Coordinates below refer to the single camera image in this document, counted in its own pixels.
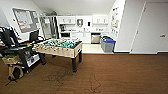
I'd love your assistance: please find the large printed wall poster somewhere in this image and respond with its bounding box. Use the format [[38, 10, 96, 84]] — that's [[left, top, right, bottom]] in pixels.
[[111, 7, 121, 35]]

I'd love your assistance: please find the white wall cabinet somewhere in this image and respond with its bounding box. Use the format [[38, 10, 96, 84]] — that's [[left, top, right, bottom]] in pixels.
[[57, 15, 77, 25], [92, 14, 110, 25]]

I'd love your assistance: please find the stainless steel fridge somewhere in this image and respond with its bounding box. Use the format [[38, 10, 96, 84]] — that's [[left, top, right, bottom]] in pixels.
[[39, 14, 60, 41]]

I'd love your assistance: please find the grey bulletin board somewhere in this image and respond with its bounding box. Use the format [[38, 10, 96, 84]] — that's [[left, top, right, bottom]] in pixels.
[[12, 7, 41, 34]]

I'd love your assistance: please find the grey bin blue lid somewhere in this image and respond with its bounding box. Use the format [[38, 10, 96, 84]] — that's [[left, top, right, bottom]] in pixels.
[[102, 38, 117, 54]]

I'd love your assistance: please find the wooden foosball table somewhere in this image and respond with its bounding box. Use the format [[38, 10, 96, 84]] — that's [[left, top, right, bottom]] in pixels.
[[33, 37, 83, 74]]

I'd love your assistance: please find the white counter cabinet row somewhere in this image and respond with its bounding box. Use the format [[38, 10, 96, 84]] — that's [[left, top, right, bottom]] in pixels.
[[59, 30, 111, 45]]

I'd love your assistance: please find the black floor cable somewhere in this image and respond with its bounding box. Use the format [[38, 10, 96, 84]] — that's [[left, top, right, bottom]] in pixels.
[[83, 73, 102, 94], [41, 65, 74, 85]]

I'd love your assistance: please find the black wheeled cart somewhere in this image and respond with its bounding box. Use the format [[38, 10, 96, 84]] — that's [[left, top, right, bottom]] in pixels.
[[0, 26, 45, 75]]

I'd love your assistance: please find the wide white door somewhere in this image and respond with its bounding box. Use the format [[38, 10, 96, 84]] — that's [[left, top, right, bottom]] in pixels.
[[130, 1, 168, 54]]

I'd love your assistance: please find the cardboard box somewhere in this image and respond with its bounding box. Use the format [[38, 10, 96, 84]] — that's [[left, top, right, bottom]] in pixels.
[[1, 54, 22, 66]]

